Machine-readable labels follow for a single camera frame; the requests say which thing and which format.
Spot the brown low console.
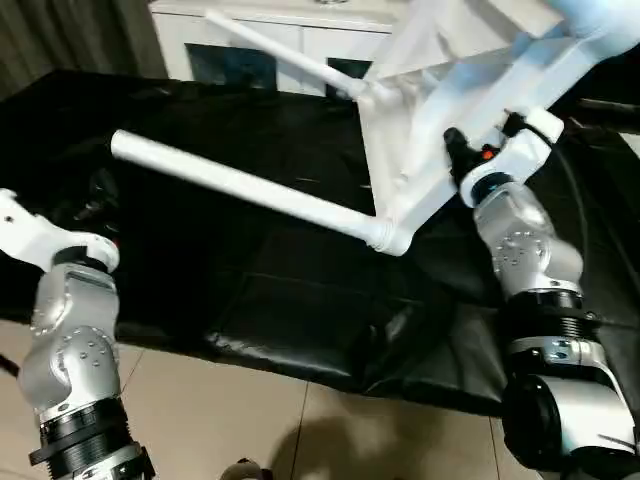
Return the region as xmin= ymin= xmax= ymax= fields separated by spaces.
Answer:
xmin=578 ymin=97 xmax=640 ymax=115

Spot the white plastic table top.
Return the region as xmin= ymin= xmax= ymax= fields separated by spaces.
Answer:
xmin=357 ymin=0 xmax=640 ymax=257

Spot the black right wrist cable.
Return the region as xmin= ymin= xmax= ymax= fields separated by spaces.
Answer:
xmin=504 ymin=111 xmax=604 ymax=244

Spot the white plastic table leg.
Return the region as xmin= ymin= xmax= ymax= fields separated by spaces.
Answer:
xmin=109 ymin=127 xmax=412 ymax=258
xmin=547 ymin=0 xmax=640 ymax=57
xmin=203 ymin=7 xmax=397 ymax=110

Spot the black mat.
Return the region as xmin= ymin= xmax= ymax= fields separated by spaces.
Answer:
xmin=0 ymin=68 xmax=640 ymax=417

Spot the grey curtain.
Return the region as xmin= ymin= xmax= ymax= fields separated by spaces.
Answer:
xmin=0 ymin=0 xmax=170 ymax=102

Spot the white cabinet with glass doors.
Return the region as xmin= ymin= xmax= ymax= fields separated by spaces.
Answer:
xmin=149 ymin=0 xmax=402 ymax=100

